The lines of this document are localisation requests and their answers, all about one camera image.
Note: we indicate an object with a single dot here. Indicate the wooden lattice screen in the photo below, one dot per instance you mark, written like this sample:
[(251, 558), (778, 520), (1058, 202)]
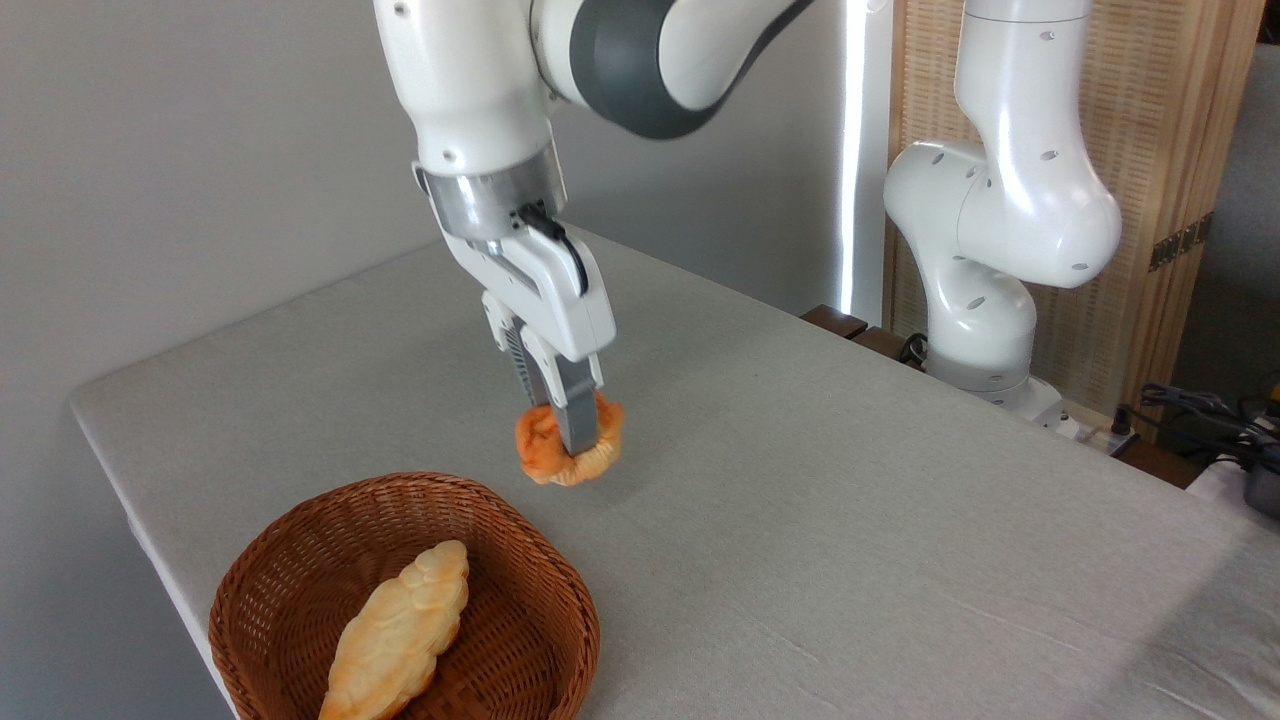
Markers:
[(1160, 110)]

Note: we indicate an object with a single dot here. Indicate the dark brown wooden furniture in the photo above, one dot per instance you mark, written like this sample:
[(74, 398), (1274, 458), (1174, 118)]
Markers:
[(835, 320)]

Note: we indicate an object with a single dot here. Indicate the long braided bread loaf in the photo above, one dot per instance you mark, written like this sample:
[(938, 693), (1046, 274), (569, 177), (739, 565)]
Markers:
[(400, 630)]

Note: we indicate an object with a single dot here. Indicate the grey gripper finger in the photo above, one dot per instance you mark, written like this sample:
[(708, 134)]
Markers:
[(578, 415), (525, 365)]

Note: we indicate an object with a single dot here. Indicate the white power strip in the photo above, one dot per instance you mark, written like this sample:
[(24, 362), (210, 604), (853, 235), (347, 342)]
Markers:
[(1095, 435)]

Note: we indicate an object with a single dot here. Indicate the grey tablecloth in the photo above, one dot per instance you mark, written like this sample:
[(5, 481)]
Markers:
[(850, 520)]

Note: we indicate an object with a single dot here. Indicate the round orange bread bun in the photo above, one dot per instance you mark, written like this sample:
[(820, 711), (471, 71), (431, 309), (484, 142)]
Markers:
[(540, 450)]

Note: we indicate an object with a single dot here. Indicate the brown wicker basket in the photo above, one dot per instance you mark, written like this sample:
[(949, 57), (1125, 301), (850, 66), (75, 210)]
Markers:
[(520, 620)]

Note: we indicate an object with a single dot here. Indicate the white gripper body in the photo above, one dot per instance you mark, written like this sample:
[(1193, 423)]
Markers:
[(560, 310)]

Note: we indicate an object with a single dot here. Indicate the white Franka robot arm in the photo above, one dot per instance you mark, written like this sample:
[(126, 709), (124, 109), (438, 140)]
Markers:
[(460, 80)]

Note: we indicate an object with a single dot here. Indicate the metal screen hinge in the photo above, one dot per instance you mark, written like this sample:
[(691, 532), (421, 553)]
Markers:
[(1180, 242)]

